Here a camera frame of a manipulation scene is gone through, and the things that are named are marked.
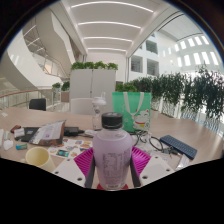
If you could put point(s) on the purple drink bottle black cap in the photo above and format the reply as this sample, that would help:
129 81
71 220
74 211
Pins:
111 160

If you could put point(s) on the green tote bag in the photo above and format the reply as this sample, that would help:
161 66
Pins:
128 111

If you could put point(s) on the white paper sheet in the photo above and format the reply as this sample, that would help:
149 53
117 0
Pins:
4 114

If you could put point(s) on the colourful sticker sheet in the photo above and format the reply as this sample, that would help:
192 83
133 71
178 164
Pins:
71 149

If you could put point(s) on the small black red box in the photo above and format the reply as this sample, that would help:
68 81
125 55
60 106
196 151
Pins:
15 128

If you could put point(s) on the wooden-topped glass railing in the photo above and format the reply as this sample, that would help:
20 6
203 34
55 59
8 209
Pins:
20 95

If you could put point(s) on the brown-backed open booklet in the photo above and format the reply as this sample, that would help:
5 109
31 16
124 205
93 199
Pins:
50 133

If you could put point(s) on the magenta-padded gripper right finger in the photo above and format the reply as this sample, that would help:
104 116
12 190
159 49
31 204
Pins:
156 168

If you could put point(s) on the black tablet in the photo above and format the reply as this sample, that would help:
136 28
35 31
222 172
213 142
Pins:
28 134

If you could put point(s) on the small green blue eraser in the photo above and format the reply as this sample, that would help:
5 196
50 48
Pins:
21 146

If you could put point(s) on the white plastic packet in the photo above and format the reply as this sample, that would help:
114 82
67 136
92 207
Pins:
182 162

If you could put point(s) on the white plastic chair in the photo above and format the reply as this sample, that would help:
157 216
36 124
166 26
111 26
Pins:
81 106

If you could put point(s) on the white computer mouse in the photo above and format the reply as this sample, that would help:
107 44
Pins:
7 144

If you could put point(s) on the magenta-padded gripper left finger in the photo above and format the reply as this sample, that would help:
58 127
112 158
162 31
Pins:
68 170

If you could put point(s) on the clear plastic water bottle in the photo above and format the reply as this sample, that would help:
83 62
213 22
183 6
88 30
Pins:
98 113

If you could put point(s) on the black office chair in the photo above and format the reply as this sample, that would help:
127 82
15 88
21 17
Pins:
37 104

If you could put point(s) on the row of green leafy plants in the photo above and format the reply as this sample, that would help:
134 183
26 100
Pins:
94 65

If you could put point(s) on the tall white cabinet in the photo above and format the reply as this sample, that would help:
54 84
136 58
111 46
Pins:
91 83

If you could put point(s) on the cream yellow mug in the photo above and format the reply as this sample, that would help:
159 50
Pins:
38 160

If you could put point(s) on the ceiling light strips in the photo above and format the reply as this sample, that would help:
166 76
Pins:
110 24

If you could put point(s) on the white card stack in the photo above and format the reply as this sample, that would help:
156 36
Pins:
19 133

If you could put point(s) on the small green potted plant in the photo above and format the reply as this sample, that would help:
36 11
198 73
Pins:
56 85
65 87

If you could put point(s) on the long green hedge planter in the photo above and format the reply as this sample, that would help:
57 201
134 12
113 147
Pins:
173 90

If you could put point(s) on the black power bank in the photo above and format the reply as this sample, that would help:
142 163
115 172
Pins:
71 131

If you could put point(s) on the dark blue keyboard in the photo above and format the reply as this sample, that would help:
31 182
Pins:
178 146

